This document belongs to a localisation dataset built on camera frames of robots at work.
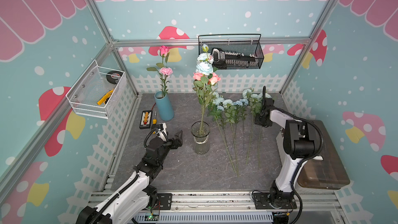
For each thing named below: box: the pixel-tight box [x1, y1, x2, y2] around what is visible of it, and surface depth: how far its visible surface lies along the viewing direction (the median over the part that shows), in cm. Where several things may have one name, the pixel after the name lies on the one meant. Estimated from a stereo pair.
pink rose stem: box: [146, 45, 170, 98], surface depth 85 cm
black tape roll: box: [105, 74, 122, 84], surface depth 82 cm
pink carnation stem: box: [159, 66, 174, 95], surface depth 85 cm
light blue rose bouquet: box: [192, 43, 222, 136], surface depth 70 cm
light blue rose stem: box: [207, 96, 239, 177], surface depth 105 cm
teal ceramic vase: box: [154, 90, 175, 122], surface depth 96 cm
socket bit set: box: [211, 47, 259, 69], surface depth 91 cm
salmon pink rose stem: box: [192, 72, 222, 89], surface depth 70 cm
